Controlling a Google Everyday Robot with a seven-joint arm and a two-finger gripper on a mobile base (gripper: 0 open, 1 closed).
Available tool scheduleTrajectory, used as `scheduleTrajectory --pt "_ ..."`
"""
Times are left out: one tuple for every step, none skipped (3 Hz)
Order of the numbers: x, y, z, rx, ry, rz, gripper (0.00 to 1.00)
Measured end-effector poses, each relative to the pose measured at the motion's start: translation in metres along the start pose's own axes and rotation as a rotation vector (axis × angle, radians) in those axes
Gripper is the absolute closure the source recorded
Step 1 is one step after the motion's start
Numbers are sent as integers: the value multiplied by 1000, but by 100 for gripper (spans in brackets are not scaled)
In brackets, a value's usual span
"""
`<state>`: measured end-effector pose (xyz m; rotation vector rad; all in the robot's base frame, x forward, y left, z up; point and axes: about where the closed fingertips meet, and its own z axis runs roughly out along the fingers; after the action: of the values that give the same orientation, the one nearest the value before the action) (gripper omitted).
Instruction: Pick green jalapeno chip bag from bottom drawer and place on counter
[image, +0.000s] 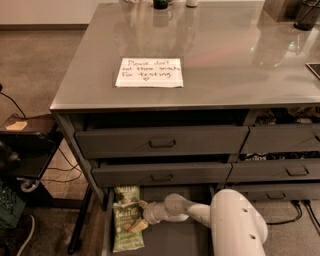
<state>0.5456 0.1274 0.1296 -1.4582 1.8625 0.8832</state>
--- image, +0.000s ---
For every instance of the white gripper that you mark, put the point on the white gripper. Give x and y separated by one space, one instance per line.
150 212

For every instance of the green jalapeno chip bag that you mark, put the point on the green jalapeno chip bag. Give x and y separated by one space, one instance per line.
125 216

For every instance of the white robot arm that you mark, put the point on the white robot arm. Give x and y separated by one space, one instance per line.
237 228

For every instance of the green chip bag behind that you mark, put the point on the green chip bag behind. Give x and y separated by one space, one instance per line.
127 194

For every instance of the middle left grey drawer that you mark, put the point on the middle left grey drawer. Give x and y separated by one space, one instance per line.
161 174

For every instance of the grey drawer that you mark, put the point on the grey drawer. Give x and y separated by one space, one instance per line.
275 170
160 141
283 191
282 138
161 174

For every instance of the bottom left open drawer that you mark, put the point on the bottom left open drawer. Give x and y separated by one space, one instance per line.
188 238

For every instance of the top left grey drawer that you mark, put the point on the top left grey drawer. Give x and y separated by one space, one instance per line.
160 141

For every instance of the bottom right grey drawer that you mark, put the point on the bottom right grey drawer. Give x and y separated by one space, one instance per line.
283 191

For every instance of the grey drawer cabinet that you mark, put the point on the grey drawer cabinet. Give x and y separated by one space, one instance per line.
236 61

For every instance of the doritos bag in drawer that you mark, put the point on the doritos bag in drawer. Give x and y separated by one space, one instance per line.
279 156

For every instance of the middle right grey drawer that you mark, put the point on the middle right grey drawer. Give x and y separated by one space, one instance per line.
275 170

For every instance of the top right grey drawer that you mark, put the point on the top right grey drawer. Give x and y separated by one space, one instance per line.
282 138

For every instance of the snack bags in top drawer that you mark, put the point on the snack bags in top drawer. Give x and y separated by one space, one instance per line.
297 115

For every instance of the black table leg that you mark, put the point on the black table leg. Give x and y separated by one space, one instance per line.
75 242

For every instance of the black side cart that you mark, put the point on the black side cart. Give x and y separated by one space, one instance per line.
29 145

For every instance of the white handwritten paper note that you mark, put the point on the white handwritten paper note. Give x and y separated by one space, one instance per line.
150 73

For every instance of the dark green mug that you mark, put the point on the dark green mug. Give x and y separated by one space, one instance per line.
161 4

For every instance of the white bottle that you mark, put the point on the white bottle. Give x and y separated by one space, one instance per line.
192 3

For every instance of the black mesh pen holder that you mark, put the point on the black mesh pen holder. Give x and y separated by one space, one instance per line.
307 15

